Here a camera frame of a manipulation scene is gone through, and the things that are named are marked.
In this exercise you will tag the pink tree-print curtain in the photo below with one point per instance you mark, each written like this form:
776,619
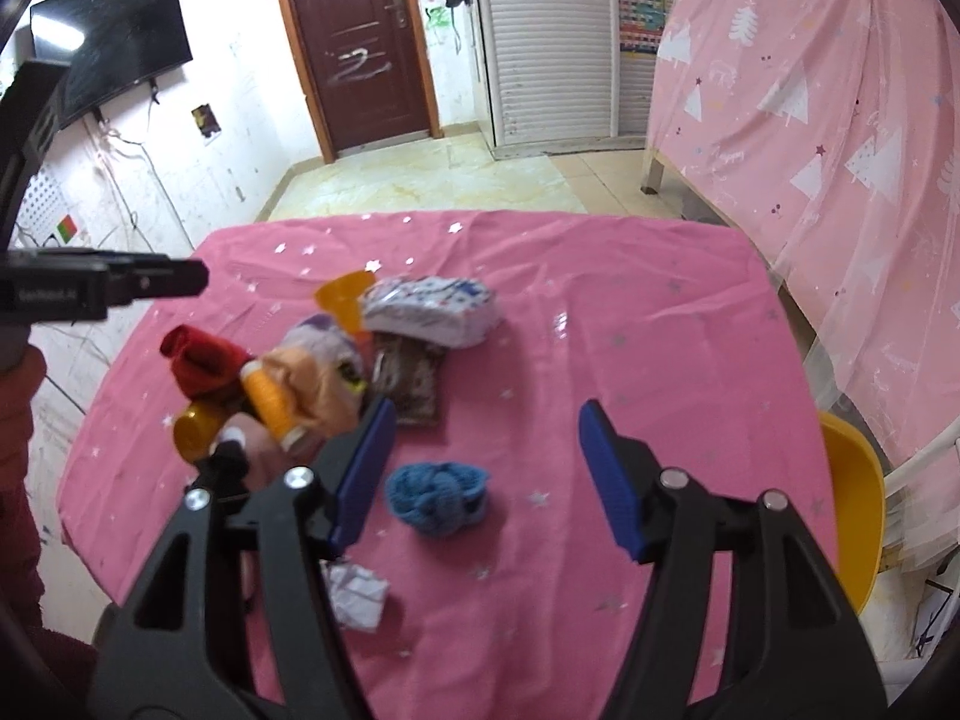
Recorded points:
810,90

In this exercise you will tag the blue knitted item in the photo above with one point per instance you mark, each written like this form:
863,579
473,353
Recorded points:
435,499

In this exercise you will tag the beige plush toy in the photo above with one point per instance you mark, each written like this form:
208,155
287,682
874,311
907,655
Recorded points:
311,382

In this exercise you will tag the amber plastic cup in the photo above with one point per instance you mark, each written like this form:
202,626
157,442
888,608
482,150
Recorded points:
196,433

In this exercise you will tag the grey bed leg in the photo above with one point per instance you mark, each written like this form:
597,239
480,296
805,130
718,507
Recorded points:
654,169

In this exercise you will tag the small dark wall sticker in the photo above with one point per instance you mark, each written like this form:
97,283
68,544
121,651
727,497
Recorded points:
206,124

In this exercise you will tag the white louvered wardrobe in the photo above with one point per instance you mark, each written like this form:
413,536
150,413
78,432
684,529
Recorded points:
551,45

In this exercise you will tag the pink star-print tablecloth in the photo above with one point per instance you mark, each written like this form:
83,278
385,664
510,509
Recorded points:
562,300

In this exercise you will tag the white perforated wall panel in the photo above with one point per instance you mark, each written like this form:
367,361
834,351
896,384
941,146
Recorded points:
41,202

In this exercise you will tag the dark brown door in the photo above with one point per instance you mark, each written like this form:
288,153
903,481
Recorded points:
360,37

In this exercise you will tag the white printed tissue pack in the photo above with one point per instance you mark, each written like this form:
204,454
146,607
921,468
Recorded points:
431,311

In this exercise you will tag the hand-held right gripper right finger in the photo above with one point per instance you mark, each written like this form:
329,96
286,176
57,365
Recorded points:
607,480

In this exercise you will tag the colourful wall poster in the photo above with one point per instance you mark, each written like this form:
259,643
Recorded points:
641,0

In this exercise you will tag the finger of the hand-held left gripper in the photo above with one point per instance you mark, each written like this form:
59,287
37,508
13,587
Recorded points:
161,279

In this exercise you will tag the person's left forearm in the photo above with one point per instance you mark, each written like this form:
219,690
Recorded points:
19,480

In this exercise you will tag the red cloth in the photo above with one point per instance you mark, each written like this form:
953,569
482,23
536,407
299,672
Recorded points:
202,364

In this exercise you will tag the yellow plastic bin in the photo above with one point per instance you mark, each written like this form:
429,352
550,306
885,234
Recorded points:
855,510

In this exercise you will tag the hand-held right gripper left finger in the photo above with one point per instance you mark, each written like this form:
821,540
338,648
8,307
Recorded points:
367,465

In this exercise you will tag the crumpled white paper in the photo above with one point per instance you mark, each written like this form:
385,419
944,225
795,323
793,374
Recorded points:
356,592

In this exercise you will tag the yellow thread spool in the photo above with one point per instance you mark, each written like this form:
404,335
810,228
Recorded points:
270,401

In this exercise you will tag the black wall television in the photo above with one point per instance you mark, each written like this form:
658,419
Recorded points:
112,41

